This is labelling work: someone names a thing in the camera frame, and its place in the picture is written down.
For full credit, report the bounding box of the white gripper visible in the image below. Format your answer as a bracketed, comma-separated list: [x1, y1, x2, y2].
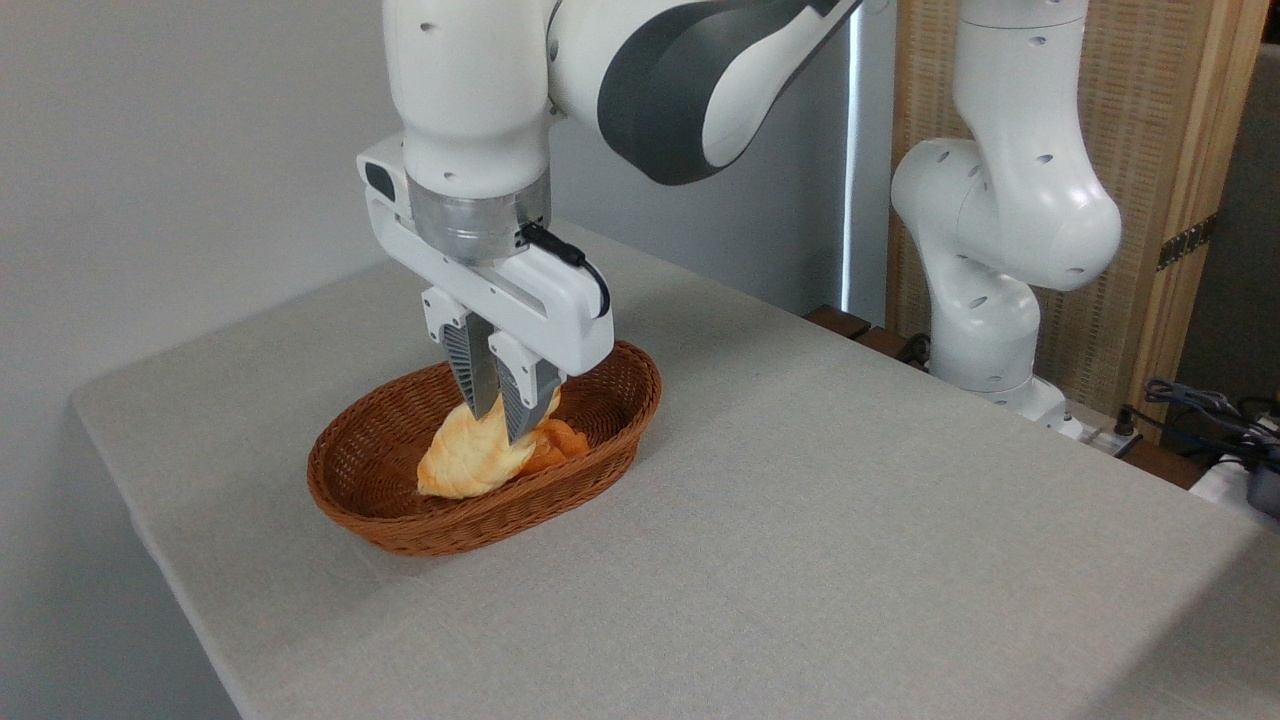
[357, 135, 615, 446]

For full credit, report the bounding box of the pale golden bread loaf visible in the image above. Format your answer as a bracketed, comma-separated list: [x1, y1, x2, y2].
[416, 390, 563, 500]

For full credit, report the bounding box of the orange croissant bread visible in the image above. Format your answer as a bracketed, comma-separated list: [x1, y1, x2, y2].
[518, 418, 591, 477]

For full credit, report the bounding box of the brown woven wicker basket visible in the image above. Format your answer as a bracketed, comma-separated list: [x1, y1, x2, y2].
[306, 341, 663, 557]

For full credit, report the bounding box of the dark metal screen hinge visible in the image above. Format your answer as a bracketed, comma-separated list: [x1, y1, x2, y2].
[1157, 213, 1218, 272]

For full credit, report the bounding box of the wooden woven folding screen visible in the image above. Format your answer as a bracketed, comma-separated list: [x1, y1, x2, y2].
[886, 0, 1271, 443]

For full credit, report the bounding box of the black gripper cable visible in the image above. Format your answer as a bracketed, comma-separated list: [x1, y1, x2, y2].
[520, 222, 612, 320]

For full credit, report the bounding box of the dark blue cable bundle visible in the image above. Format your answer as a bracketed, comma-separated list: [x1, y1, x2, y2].
[1144, 378, 1280, 471]

